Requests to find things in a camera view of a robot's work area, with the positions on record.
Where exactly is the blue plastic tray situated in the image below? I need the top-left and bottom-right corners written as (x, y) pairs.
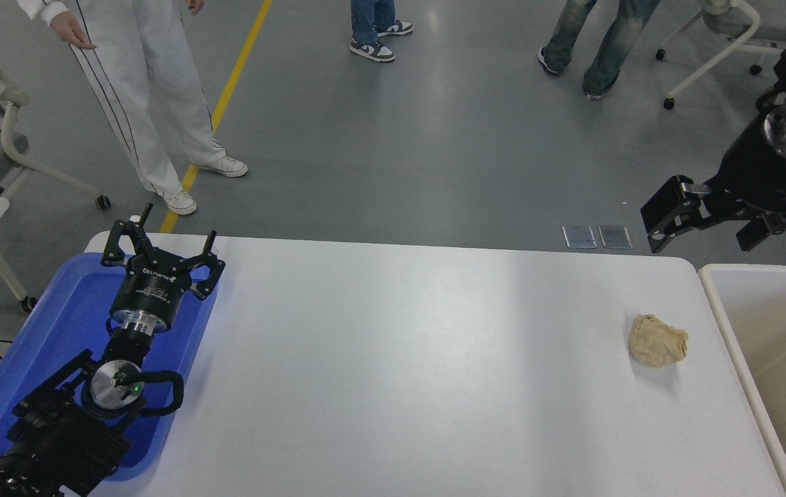
top-left (0, 252), bottom-right (221, 482)

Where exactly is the person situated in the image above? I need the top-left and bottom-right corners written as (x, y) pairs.
top-left (17, 0), bottom-right (249, 216)
top-left (538, 0), bottom-right (662, 101)
top-left (349, 0), bottom-right (414, 64)

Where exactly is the metal floor plate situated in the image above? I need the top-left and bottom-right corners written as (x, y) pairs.
top-left (562, 225), bottom-right (598, 249)
top-left (598, 225), bottom-right (633, 250)

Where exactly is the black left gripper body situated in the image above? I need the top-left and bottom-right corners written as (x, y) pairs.
top-left (110, 255), bottom-right (194, 326)

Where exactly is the person's right hand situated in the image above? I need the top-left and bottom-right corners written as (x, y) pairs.
top-left (51, 12), bottom-right (98, 50)

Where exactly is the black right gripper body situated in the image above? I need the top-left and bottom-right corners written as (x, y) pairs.
top-left (707, 114), bottom-right (786, 222)

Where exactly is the tan paper ball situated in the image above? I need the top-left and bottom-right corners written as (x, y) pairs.
top-left (628, 314), bottom-right (689, 368)

